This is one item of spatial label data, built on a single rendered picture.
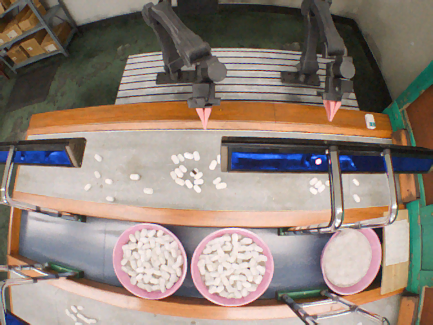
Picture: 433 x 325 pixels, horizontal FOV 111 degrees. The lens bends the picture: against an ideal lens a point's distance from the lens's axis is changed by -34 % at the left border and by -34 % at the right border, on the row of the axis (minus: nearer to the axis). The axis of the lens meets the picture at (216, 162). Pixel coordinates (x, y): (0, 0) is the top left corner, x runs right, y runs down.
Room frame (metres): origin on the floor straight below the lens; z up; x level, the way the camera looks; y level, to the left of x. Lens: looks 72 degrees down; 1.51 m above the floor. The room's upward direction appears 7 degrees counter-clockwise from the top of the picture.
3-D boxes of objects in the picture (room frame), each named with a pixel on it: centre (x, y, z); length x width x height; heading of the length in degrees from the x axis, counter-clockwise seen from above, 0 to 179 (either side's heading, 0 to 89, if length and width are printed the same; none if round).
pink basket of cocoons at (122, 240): (-0.07, 0.27, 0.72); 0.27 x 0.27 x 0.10
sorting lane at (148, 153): (0.25, 0.10, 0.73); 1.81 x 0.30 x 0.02; 82
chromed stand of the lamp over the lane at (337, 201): (0.05, -0.30, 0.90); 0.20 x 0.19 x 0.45; 82
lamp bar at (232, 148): (0.12, -0.32, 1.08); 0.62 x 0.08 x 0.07; 82
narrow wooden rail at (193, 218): (0.07, 0.13, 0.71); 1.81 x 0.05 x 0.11; 82
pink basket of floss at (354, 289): (-0.18, -0.45, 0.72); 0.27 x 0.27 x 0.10
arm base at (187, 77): (0.72, 0.14, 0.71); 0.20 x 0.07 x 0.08; 83
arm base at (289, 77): (0.65, -0.45, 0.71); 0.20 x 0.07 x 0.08; 83
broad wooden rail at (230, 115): (0.46, 0.07, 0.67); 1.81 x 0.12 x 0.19; 82
